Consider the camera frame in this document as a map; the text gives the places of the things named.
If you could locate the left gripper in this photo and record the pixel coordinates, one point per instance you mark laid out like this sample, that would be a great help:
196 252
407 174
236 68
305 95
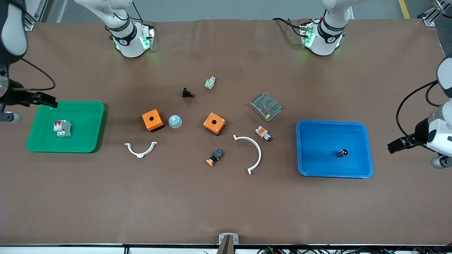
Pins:
420 132

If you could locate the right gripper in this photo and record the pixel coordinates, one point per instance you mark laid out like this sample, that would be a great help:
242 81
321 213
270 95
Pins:
13 96

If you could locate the white circuit breaker red switch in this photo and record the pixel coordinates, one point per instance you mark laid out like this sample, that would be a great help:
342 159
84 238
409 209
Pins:
62 128

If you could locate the black cylindrical capacitor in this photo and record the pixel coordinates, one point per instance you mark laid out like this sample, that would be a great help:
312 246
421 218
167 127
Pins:
342 153

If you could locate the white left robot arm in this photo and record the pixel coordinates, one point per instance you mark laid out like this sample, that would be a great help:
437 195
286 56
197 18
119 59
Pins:
326 35

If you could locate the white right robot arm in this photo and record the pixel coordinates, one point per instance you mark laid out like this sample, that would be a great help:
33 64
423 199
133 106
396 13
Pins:
123 38

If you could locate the green plastic tray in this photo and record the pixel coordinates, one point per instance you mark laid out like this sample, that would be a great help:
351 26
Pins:
84 127

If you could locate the blue plastic tray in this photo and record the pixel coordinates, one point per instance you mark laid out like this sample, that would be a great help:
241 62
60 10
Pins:
317 151

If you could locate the orange box with hole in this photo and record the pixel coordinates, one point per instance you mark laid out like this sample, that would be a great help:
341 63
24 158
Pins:
213 123
152 121

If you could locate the blue dome button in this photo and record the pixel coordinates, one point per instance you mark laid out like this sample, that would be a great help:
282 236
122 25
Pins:
174 121

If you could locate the red lamp orange white body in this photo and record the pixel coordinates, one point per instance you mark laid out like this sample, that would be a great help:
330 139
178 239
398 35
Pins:
263 132

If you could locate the metal mesh power supply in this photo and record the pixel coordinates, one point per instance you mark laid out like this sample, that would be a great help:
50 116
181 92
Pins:
266 107

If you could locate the black indicator red tip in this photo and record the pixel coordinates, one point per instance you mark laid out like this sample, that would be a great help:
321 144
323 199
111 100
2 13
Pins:
185 92

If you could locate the green white small connector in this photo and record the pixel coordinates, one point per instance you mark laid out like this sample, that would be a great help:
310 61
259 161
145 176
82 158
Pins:
209 83

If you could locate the orange pushbutton black body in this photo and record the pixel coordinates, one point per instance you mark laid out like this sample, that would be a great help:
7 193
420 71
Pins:
215 157

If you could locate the brown table mat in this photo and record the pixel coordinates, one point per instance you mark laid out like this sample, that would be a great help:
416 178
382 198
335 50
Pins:
226 204

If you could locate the aluminium frame profile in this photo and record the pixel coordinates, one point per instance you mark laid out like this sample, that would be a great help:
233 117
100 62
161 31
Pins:
429 22
31 22

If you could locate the small white curved bracket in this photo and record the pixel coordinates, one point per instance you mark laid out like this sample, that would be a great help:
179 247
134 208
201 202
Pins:
141 155

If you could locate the large white curved bracket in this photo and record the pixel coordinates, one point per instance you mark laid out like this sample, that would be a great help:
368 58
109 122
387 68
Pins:
260 153

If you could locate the grey metal mount bracket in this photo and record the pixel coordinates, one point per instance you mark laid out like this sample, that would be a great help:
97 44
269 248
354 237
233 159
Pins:
228 240

